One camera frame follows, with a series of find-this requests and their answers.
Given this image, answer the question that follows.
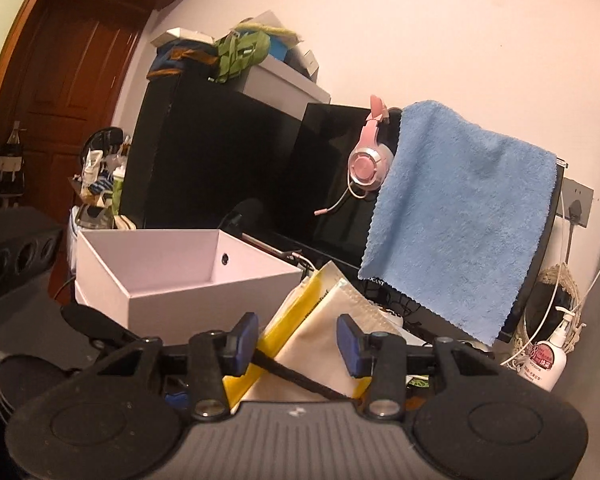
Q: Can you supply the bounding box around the pink cat-ear headset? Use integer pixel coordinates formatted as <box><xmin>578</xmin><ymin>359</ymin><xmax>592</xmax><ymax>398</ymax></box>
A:
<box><xmin>314</xmin><ymin>94</ymin><xmax>393</xmax><ymax>216</ymax></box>

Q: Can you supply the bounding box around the white charging cable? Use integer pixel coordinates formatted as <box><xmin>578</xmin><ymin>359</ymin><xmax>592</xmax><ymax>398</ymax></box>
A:
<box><xmin>499</xmin><ymin>194</ymin><xmax>589</xmax><ymax>369</ymax></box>

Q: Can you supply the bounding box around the black computer monitor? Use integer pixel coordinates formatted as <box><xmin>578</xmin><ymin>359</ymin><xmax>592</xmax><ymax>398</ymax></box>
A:
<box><xmin>274</xmin><ymin>101</ymin><xmax>562</xmax><ymax>344</ymax></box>

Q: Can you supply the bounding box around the brown wooden door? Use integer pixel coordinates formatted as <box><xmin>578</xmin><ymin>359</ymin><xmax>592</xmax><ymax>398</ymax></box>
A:
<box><xmin>0</xmin><ymin>0</ymin><xmax>176</xmax><ymax>220</ymax></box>

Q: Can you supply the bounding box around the woven rope basket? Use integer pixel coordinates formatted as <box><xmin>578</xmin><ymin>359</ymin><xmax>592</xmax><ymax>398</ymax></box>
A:
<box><xmin>507</xmin><ymin>263</ymin><xmax>580</xmax><ymax>370</ymax></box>

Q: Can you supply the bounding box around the grey storage box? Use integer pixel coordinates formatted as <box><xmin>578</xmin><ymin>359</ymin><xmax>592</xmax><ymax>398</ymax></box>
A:
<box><xmin>226</xmin><ymin>55</ymin><xmax>332</xmax><ymax>120</ymax></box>

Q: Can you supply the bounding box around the blue terry towel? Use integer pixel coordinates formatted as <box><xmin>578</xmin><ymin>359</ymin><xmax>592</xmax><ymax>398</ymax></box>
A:
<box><xmin>358</xmin><ymin>101</ymin><xmax>558</xmax><ymax>344</ymax></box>

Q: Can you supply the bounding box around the black computer tower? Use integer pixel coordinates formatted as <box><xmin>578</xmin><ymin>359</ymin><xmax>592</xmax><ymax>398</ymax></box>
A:
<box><xmin>120</xmin><ymin>74</ymin><xmax>300</xmax><ymax>229</ymax></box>

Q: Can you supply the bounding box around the yellow white shopping bag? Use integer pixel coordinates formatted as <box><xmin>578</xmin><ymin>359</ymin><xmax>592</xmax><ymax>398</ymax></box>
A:
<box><xmin>222</xmin><ymin>260</ymin><xmax>426</xmax><ymax>409</ymax></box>

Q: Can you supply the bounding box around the white pink lotion bottle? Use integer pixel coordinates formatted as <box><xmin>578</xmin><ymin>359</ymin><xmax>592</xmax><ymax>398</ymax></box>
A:
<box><xmin>518</xmin><ymin>307</ymin><xmax>574</xmax><ymax>391</ymax></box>

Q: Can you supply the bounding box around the wall power outlet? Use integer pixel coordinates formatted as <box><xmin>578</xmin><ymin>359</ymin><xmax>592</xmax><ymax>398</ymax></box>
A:
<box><xmin>557</xmin><ymin>178</ymin><xmax>594</xmax><ymax>228</ymax></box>

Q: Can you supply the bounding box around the white open cardboard box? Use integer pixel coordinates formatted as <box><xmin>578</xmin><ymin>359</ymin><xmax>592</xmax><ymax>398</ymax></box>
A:
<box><xmin>76</xmin><ymin>230</ymin><xmax>302</xmax><ymax>344</ymax></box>

